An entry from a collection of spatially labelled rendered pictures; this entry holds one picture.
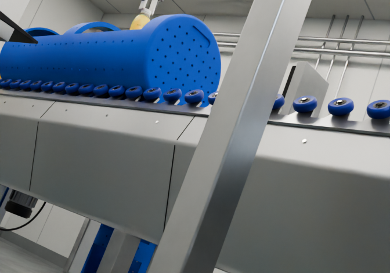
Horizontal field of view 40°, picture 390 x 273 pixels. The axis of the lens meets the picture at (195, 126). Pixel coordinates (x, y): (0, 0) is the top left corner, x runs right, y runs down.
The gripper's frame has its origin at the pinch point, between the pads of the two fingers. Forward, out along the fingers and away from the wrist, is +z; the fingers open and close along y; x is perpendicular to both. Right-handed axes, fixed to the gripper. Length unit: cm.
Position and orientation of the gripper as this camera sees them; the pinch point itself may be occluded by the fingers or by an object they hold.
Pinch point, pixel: (148, 4)
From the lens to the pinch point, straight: 213.2
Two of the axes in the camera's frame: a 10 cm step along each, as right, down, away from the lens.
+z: -2.8, 9.3, -2.3
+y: 6.7, 3.6, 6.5
